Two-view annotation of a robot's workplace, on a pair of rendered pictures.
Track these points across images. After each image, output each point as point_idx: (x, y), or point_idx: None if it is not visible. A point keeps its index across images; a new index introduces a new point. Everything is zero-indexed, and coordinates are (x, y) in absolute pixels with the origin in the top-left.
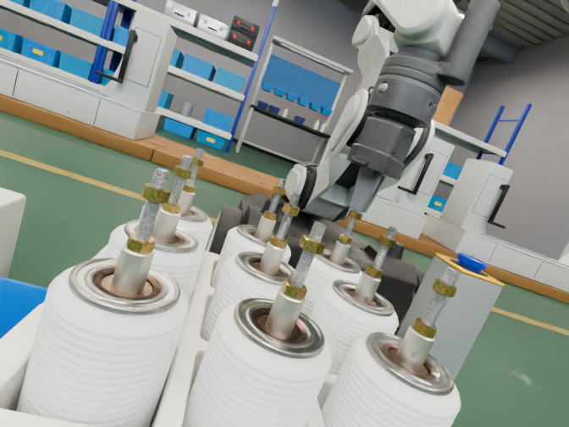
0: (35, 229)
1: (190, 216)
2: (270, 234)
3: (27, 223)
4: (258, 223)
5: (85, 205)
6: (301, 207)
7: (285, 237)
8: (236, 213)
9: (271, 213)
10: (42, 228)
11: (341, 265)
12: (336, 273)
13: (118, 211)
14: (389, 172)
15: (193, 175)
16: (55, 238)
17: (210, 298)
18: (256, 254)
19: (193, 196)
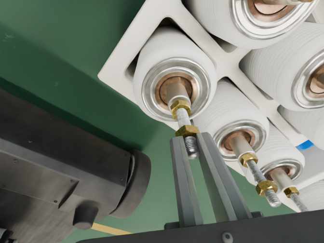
0: (203, 195)
1: (286, 165)
2: (240, 140)
3: (203, 199)
4: (111, 195)
5: (164, 218)
6: (8, 233)
7: (86, 179)
8: (123, 207)
9: (255, 160)
10: (199, 196)
11: (179, 81)
12: (211, 66)
13: (147, 216)
14: (303, 230)
15: (302, 203)
16: (198, 190)
17: (267, 99)
18: (306, 104)
19: (286, 183)
